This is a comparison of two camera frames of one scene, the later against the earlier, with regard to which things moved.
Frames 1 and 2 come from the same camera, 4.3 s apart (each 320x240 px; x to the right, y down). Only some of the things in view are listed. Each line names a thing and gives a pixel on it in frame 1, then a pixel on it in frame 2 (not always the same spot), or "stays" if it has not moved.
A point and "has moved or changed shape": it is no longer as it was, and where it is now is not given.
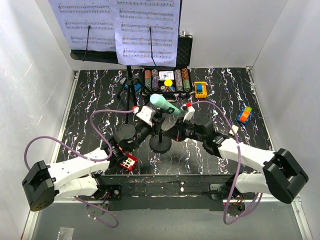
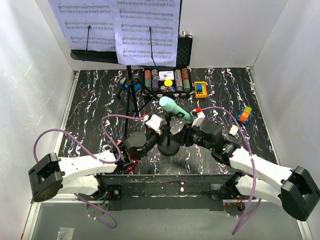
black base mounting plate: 185,192 stays
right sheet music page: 132,20 stays
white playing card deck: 166,75 stays
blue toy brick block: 136,86 stays
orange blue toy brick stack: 245,115 stays
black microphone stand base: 161,144 has moved or changed shape
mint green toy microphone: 159,101 has moved or changed shape
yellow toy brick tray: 203,94 stays
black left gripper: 158,122 -> 163,133
